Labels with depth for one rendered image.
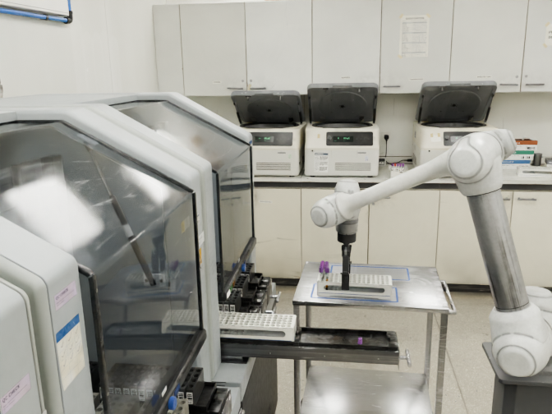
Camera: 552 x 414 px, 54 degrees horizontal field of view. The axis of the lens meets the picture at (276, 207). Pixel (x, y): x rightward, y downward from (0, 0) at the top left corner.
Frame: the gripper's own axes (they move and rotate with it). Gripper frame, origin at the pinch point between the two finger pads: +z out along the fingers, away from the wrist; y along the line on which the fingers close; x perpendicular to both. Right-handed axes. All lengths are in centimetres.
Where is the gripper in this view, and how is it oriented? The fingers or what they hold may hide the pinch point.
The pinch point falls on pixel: (346, 279)
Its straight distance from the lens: 223.5
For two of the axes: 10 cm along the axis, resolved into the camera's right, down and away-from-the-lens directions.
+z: 0.2, 9.7, 2.5
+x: -9.9, -0.3, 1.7
